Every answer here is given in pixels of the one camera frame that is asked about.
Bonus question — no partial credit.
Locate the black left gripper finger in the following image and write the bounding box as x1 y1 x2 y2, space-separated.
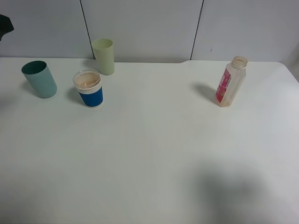
0 15 14 41

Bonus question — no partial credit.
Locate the teal green plastic cup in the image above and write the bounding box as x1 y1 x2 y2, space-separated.
21 61 57 98

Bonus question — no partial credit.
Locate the pink label drink bottle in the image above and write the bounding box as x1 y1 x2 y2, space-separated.
215 56 248 107

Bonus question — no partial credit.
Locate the blue sleeved paper cup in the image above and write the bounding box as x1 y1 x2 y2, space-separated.
73 70 103 108

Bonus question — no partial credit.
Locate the pale green tall cup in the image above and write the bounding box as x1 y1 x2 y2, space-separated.
92 38 114 75

